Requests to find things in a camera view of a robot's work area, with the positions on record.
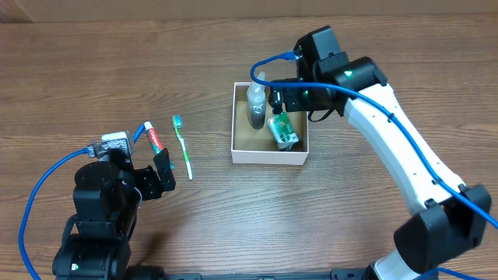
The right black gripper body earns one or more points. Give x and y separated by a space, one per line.
299 98

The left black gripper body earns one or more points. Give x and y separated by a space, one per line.
147 183

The red green toothpaste tube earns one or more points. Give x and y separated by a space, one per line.
154 139

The clear spray bottle dark liquid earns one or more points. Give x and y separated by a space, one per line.
256 105

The green soap packet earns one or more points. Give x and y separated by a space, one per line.
283 132

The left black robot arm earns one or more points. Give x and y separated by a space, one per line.
107 196

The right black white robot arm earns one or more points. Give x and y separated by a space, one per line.
447 217

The blue disposable razor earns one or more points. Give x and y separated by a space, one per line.
138 133

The green white toothbrush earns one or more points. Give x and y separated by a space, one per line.
177 123

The white cardboard box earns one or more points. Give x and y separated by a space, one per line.
258 146

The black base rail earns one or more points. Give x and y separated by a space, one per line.
158 273

